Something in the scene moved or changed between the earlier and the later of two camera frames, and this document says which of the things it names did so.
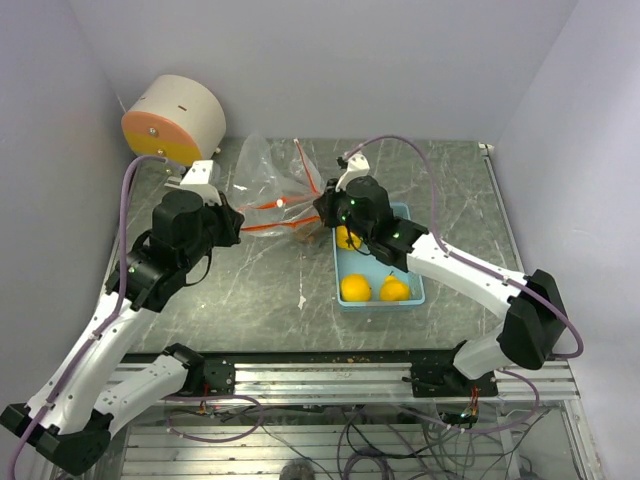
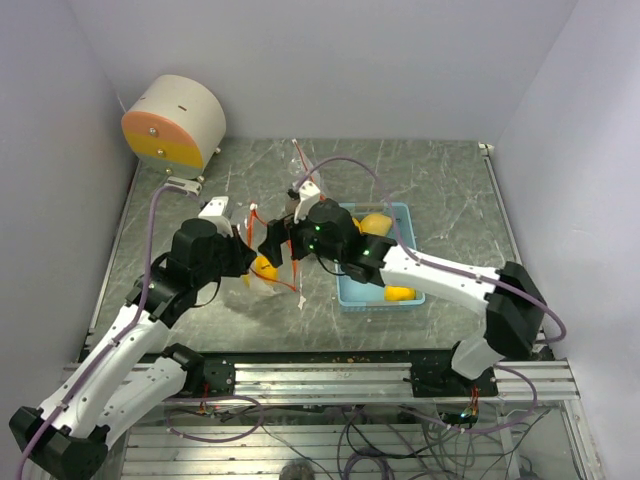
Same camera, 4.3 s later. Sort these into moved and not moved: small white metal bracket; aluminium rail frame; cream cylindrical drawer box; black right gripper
Moved: black right gripper
Not moved: aluminium rail frame; small white metal bracket; cream cylindrical drawer box
